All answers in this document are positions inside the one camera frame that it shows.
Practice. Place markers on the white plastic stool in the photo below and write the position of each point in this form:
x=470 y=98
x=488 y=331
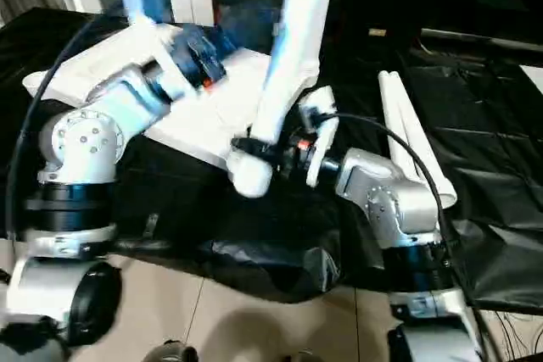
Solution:
x=203 y=120

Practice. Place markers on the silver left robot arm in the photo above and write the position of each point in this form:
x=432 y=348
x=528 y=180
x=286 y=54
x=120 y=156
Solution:
x=85 y=137

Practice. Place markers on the small yellow label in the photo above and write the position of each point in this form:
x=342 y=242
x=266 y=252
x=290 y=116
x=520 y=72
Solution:
x=376 y=32

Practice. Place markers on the black glossy mat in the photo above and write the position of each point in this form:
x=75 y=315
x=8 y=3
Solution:
x=488 y=146

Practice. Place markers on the dark rounded robot body part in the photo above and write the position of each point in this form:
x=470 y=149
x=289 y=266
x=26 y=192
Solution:
x=169 y=355
x=307 y=358

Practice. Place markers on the black horizontal bar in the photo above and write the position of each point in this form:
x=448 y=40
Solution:
x=475 y=37

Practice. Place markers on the white flat board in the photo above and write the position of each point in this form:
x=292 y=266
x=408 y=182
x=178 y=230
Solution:
x=535 y=78

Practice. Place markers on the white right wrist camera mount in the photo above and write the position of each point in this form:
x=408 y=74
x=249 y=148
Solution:
x=324 y=133

